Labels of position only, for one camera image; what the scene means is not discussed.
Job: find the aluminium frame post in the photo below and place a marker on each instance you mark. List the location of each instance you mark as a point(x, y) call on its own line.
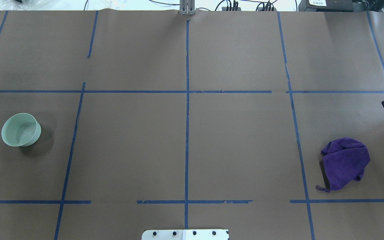
point(187, 7)

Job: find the light green bowl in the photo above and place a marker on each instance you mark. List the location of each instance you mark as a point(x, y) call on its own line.
point(21, 130)

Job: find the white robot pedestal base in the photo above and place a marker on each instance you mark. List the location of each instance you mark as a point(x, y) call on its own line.
point(186, 234)

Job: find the purple cloth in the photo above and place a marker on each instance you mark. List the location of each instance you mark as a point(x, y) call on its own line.
point(344, 160)

